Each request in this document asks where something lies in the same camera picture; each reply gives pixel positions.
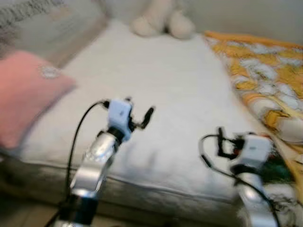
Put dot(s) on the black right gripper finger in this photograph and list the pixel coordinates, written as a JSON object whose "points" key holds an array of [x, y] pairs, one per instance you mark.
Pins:
{"points": [[220, 142]]}

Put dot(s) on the dark red green cover book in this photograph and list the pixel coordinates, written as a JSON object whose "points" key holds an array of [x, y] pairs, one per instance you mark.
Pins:
{"points": [[274, 168]]}

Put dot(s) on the yellow egg print blanket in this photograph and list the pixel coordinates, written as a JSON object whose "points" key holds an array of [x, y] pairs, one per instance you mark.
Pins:
{"points": [[265, 71]]}

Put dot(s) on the pink pillow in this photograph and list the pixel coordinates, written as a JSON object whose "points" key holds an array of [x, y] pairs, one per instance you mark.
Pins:
{"points": [[28, 94]]}

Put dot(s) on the white quilted mattress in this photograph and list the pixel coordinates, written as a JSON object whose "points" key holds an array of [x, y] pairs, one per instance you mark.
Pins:
{"points": [[165, 94]]}

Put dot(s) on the beige plush toy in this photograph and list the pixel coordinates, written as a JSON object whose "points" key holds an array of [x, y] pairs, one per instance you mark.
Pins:
{"points": [[163, 21]]}

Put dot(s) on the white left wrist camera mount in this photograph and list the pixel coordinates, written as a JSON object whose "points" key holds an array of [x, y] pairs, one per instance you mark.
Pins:
{"points": [[118, 116]]}

